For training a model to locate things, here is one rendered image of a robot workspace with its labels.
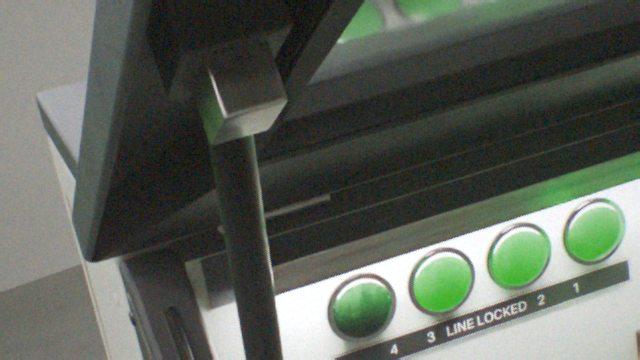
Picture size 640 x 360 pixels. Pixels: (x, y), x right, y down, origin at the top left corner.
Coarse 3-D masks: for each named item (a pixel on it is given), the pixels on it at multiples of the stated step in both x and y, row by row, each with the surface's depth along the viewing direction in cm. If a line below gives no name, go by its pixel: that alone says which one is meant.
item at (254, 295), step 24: (216, 144) 51; (240, 144) 51; (216, 168) 52; (240, 168) 52; (216, 192) 54; (240, 192) 53; (240, 216) 54; (264, 216) 56; (240, 240) 55; (264, 240) 56; (240, 264) 56; (264, 264) 57; (240, 288) 58; (264, 288) 58; (240, 312) 59; (264, 312) 59; (264, 336) 60
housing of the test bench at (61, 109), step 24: (48, 96) 109; (72, 96) 107; (48, 120) 105; (72, 120) 101; (72, 144) 96; (72, 168) 97; (408, 168) 93; (72, 192) 103; (96, 264) 103; (96, 288) 110; (120, 288) 89; (96, 312) 116; (120, 312) 95; (120, 336) 101
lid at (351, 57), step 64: (128, 0) 39; (192, 0) 44; (256, 0) 45; (320, 0) 45; (384, 0) 52; (448, 0) 56; (512, 0) 60; (576, 0) 64; (128, 64) 44; (192, 64) 45; (256, 64) 45; (320, 64) 52; (384, 64) 64; (448, 64) 69; (512, 64) 73; (576, 64) 74; (128, 128) 68; (192, 128) 73; (256, 128) 48; (320, 128) 70; (384, 128) 71; (448, 128) 79; (512, 128) 89; (128, 192) 80; (192, 192) 74; (320, 192) 88
